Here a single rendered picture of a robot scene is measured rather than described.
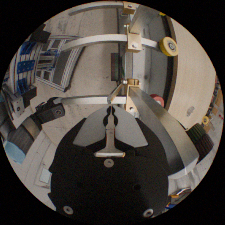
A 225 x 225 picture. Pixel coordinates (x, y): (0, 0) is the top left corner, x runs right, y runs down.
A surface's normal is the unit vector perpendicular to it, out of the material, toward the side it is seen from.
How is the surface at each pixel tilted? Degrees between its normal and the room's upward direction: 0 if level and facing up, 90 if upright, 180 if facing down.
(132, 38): 0
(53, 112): 31
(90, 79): 0
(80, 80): 0
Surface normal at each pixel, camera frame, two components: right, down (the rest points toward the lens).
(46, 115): 0.50, 0.50
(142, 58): -0.01, 0.54
